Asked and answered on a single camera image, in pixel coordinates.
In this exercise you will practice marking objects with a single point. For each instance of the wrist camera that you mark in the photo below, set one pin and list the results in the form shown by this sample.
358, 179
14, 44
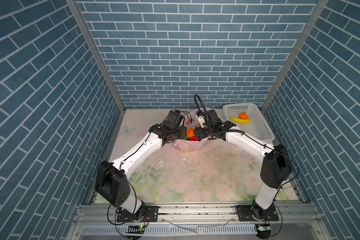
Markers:
202, 121
174, 119

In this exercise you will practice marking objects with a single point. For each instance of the pink plastic bag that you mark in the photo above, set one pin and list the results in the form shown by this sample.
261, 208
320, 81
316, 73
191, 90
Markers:
186, 146

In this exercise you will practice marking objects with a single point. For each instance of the red fruit in bag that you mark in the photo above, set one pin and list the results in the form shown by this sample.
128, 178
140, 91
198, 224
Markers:
193, 138

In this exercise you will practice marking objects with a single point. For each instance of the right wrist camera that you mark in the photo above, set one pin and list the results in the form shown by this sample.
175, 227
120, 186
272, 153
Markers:
202, 121

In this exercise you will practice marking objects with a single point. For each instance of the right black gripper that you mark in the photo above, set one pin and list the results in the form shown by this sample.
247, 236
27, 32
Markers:
198, 132

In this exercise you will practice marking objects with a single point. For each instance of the orange tangerine in basket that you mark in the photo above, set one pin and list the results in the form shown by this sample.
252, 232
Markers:
243, 116

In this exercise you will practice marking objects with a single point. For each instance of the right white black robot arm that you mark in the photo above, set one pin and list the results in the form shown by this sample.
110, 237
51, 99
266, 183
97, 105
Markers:
275, 163

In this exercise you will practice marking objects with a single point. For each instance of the aluminium front rail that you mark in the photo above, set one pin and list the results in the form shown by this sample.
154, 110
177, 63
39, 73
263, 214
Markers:
231, 212

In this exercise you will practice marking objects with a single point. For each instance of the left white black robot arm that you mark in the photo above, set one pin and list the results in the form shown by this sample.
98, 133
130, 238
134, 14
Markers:
112, 181

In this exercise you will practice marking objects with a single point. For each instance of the white plastic basket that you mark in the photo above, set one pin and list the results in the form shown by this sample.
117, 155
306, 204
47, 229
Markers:
258, 127

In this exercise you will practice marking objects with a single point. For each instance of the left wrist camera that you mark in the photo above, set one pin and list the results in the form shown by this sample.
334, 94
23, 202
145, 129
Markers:
174, 119

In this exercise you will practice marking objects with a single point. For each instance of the yellow banana in basket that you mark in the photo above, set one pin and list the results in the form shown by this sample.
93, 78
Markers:
241, 121

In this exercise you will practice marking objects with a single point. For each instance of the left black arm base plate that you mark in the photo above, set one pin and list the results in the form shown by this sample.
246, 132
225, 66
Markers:
144, 213

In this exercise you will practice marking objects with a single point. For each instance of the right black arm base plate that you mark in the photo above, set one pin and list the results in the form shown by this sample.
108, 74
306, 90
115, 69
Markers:
256, 213

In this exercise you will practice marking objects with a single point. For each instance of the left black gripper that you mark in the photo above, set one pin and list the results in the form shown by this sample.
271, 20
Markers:
183, 135

